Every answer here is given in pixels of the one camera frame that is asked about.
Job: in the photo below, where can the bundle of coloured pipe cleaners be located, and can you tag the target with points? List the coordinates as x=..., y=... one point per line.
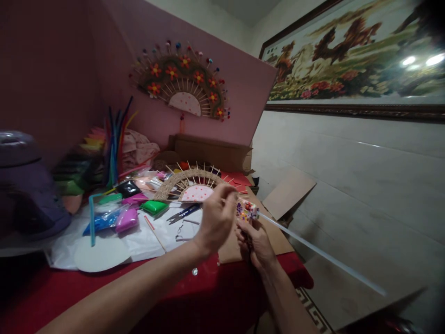
x=116, y=146

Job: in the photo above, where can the woven twine fan craft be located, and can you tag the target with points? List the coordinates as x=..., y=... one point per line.
x=172, y=181

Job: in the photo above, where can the translucent white glue stick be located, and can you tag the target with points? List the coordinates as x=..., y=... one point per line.
x=313, y=251

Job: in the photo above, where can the person's left fingers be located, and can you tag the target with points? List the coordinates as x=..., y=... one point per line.
x=227, y=193

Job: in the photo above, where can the red tablecloth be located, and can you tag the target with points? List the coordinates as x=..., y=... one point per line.
x=208, y=295

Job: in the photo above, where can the white round paper disc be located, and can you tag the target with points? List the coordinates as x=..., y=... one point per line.
x=101, y=255

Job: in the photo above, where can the leaning cardboard piece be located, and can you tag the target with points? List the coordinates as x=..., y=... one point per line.
x=288, y=195

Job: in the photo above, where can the blue clay packet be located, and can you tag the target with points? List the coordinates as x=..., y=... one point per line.
x=101, y=222

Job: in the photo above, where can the floral patterned glue gun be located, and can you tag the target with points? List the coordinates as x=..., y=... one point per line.
x=247, y=208

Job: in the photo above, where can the small clear bead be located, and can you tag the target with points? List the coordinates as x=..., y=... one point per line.
x=194, y=271

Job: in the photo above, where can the blue thread snips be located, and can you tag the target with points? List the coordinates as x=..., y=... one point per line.
x=182, y=213

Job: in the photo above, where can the thin wooden stick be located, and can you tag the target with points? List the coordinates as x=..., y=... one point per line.
x=160, y=240

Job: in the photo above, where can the flower decorated fan craft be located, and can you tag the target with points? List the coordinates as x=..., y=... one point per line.
x=180, y=80

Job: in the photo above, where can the stack of coloured sheets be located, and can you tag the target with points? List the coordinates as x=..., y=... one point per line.
x=80, y=163

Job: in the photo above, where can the pink dotted cloth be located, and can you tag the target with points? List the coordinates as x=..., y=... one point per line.
x=139, y=146

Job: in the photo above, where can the purple plastic appliance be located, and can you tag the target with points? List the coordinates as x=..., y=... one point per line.
x=27, y=188

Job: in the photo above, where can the orange thin stick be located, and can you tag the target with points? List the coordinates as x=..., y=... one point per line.
x=149, y=222

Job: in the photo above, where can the pink clay packet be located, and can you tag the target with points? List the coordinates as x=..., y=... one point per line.
x=126, y=220

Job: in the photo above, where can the person's right fingers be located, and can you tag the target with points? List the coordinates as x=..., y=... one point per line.
x=245, y=231

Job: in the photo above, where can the person's right hand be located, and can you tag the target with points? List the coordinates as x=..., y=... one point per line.
x=259, y=247

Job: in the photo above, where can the large green clay packet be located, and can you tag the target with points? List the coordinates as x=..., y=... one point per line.
x=155, y=207

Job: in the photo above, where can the pink backdrop board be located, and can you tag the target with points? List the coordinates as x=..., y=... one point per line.
x=69, y=69

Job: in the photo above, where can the red paper sheet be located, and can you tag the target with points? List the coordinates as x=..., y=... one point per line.
x=238, y=180

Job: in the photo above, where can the person's left hand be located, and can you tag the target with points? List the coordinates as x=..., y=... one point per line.
x=213, y=222

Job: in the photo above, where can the blue bent straw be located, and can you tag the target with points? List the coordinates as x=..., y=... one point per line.
x=91, y=222

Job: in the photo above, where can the white paper sheet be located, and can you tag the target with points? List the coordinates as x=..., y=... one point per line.
x=146, y=243

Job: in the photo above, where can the magenta clay packet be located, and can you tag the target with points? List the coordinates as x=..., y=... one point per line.
x=135, y=201

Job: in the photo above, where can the ball of brown twine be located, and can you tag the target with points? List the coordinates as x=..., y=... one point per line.
x=167, y=160

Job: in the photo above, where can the framed horse painting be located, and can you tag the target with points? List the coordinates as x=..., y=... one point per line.
x=354, y=59

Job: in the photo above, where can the brown cardboard box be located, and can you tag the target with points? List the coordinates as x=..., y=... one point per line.
x=212, y=151

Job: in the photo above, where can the small green clay packet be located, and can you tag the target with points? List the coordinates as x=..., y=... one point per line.
x=110, y=199

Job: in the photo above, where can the black clay packet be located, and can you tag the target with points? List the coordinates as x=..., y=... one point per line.
x=128, y=188

